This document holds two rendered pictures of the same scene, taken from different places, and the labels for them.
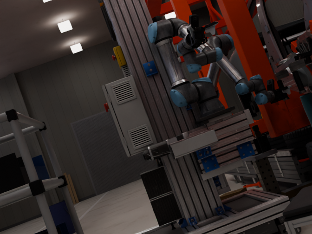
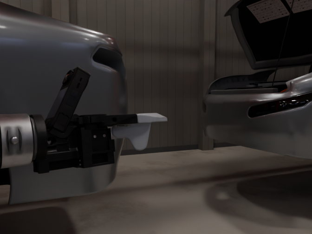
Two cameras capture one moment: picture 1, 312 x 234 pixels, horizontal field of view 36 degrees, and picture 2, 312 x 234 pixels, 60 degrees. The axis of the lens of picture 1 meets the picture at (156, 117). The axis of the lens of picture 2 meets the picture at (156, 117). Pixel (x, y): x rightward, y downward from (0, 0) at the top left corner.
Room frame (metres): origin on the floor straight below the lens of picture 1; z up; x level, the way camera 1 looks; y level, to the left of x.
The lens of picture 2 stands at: (2.48, 0.11, 1.28)
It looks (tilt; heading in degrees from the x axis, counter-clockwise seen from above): 4 degrees down; 252
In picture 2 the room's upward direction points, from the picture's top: straight up
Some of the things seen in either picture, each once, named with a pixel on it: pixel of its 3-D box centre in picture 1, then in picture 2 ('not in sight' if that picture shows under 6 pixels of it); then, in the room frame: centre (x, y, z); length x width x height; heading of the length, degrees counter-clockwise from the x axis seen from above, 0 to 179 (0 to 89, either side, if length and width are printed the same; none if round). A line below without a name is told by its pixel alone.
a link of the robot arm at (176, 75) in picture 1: (172, 63); not in sight; (2.88, -0.21, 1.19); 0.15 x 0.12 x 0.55; 108
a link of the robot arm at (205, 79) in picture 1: (203, 88); not in sight; (2.92, -0.33, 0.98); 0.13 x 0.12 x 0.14; 108
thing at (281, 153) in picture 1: (258, 162); not in sight; (4.90, -0.81, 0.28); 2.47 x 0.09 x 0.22; 4
